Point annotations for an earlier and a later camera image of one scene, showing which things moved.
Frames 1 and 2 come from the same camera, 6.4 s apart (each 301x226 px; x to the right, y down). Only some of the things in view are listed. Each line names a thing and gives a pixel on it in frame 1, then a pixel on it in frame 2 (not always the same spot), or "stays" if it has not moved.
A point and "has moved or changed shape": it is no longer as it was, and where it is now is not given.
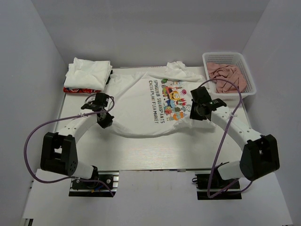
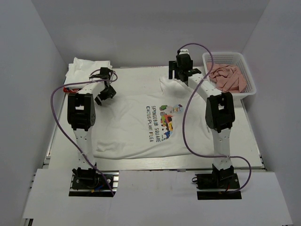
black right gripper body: [196, 104] to [191, 62]
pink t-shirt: [228, 72] stays
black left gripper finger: [104, 119] to [99, 99]
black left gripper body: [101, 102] to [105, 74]
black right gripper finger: [195, 115] to [173, 65]
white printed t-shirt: [154, 103] has moved or changed shape
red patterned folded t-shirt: [66, 89] stays
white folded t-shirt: [83, 74] stays
